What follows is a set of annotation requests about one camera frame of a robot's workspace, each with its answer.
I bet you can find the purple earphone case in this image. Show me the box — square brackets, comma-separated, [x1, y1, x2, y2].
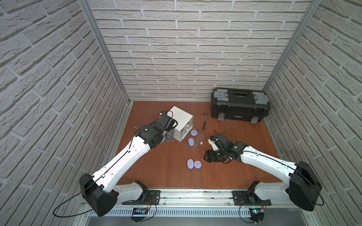
[187, 159, 194, 170]
[194, 161, 202, 169]
[188, 137, 195, 147]
[190, 130, 198, 137]

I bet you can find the white drawer cabinet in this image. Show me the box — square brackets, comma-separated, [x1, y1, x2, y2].
[167, 106, 194, 142]

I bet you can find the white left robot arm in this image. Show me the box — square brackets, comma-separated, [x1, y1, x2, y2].
[79, 110, 178, 217]

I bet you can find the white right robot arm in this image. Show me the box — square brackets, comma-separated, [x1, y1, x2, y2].
[204, 133, 322, 211]

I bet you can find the steel claw hammer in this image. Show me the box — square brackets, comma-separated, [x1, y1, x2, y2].
[202, 113, 211, 130]

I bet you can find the black plastic toolbox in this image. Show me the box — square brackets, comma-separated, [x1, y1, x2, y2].
[211, 88, 270, 124]

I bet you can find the right controller board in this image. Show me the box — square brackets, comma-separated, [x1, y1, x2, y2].
[249, 208, 265, 224]

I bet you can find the controller board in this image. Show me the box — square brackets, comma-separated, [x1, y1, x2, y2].
[249, 208, 265, 224]
[131, 208, 150, 223]

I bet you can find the left controller board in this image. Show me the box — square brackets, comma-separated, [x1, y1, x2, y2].
[131, 208, 150, 223]

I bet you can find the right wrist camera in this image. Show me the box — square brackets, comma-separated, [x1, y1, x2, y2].
[208, 139, 220, 151]

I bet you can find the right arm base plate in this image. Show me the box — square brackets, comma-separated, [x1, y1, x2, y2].
[232, 190, 272, 206]

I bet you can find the aluminium frame rail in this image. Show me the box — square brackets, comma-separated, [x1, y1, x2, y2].
[114, 183, 297, 208]

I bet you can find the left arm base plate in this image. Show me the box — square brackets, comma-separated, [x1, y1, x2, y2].
[122, 190, 161, 205]

